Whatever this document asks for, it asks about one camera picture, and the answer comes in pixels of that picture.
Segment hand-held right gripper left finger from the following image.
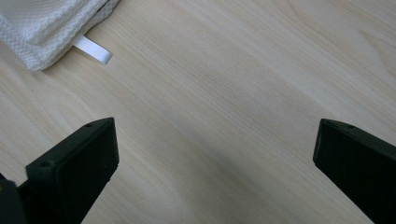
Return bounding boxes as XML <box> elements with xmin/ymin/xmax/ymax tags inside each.
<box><xmin>17</xmin><ymin>117</ymin><xmax>120</xmax><ymax>224</ymax></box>

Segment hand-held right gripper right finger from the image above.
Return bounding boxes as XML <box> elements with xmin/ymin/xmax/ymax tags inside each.
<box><xmin>312</xmin><ymin>118</ymin><xmax>396</xmax><ymax>224</ymax></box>

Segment white woven towel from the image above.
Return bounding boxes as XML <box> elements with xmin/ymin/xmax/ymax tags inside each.
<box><xmin>0</xmin><ymin>0</ymin><xmax>120</xmax><ymax>73</ymax></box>

